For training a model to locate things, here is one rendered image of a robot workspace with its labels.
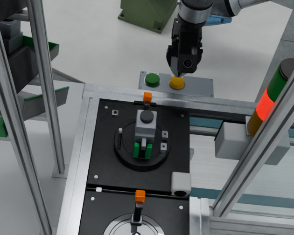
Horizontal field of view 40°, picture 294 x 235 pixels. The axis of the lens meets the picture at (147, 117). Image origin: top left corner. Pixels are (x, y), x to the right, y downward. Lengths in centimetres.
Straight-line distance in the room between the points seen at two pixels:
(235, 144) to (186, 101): 40
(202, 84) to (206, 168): 25
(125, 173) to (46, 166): 24
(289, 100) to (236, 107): 56
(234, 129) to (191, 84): 43
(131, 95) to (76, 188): 31
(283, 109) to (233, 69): 77
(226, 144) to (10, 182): 59
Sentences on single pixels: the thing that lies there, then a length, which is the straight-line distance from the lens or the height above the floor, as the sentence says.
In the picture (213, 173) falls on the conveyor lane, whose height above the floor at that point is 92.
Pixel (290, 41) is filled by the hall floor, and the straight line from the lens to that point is 291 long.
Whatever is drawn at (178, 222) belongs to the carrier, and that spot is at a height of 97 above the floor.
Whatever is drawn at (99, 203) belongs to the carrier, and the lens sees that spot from 94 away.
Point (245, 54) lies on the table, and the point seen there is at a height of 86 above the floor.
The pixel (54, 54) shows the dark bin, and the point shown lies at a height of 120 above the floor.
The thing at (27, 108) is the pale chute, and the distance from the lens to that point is 80.
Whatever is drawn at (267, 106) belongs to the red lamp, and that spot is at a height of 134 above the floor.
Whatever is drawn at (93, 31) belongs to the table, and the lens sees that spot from 141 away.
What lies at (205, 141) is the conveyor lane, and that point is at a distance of 111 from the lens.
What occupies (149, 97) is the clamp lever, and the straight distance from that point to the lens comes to 97.
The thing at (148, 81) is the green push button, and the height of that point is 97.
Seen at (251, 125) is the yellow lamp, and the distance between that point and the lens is 71.
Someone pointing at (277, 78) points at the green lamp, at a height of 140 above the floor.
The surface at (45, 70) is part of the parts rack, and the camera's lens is 75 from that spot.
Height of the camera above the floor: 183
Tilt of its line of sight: 55 degrees down
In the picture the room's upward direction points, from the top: 10 degrees clockwise
